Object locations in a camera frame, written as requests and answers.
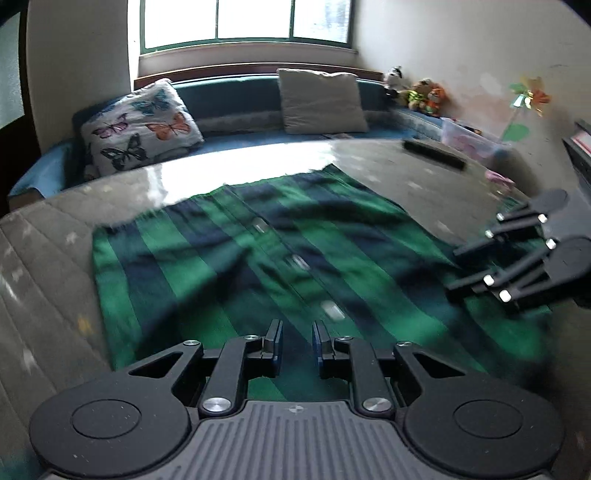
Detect yellow green plush toy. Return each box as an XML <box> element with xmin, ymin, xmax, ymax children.
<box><xmin>401</xmin><ymin>78</ymin><xmax>435</xmax><ymax>112</ymax></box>

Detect blue sofa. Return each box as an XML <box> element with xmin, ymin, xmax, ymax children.
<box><xmin>7</xmin><ymin>69</ymin><xmax>462</xmax><ymax>208</ymax></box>

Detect green plaid shirt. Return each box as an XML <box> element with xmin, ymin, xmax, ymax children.
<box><xmin>91</xmin><ymin>164</ymin><xmax>555</xmax><ymax>402</ymax></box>

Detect beige pillow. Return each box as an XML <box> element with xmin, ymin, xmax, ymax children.
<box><xmin>276</xmin><ymin>68</ymin><xmax>370</xmax><ymax>136</ymax></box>

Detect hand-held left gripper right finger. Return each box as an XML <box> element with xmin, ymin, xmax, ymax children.
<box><xmin>312</xmin><ymin>320</ymin><xmax>468</xmax><ymax>419</ymax></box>

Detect clear plastic storage box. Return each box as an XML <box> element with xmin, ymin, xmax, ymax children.
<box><xmin>441</xmin><ymin>117</ymin><xmax>511</xmax><ymax>162</ymax></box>

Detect small pink object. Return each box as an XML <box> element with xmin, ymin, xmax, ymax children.
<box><xmin>485</xmin><ymin>170</ymin><xmax>516</xmax><ymax>190</ymax></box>

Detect butterfly print pillow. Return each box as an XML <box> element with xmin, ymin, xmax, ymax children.
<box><xmin>79</xmin><ymin>78</ymin><xmax>205</xmax><ymax>178</ymax></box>

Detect black and white plush toy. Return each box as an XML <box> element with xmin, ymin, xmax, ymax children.
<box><xmin>382</xmin><ymin>66</ymin><xmax>410</xmax><ymax>100</ymax></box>

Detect black remote control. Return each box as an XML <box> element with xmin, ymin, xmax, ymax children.
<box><xmin>403</xmin><ymin>138</ymin><xmax>467</xmax><ymax>172</ymax></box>

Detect colourful pinwheel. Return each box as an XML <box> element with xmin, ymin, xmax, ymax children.
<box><xmin>501</xmin><ymin>76</ymin><xmax>553</xmax><ymax>144</ymax></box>

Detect dark door with frosted glass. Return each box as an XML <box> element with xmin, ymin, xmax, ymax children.
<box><xmin>0</xmin><ymin>8</ymin><xmax>29</xmax><ymax>217</ymax></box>

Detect green framed window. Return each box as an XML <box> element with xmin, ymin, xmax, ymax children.
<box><xmin>139</xmin><ymin>0</ymin><xmax>359</xmax><ymax>54</ymax></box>

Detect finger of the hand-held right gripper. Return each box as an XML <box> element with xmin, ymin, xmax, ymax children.
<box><xmin>445</xmin><ymin>237</ymin><xmax>560</xmax><ymax>309</ymax></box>
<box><xmin>453</xmin><ymin>198</ymin><xmax>550</xmax><ymax>258</ymax></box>

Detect dark shelf unit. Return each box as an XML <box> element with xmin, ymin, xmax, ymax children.
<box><xmin>561</xmin><ymin>118</ymin><xmax>591</xmax><ymax>197</ymax></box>

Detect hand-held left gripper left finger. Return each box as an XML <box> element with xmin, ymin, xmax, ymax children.
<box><xmin>124</xmin><ymin>319</ymin><xmax>284</xmax><ymax>417</ymax></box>

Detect orange plush toy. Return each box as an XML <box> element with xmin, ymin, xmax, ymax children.
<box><xmin>422</xmin><ymin>85</ymin><xmax>447</xmax><ymax>117</ymax></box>

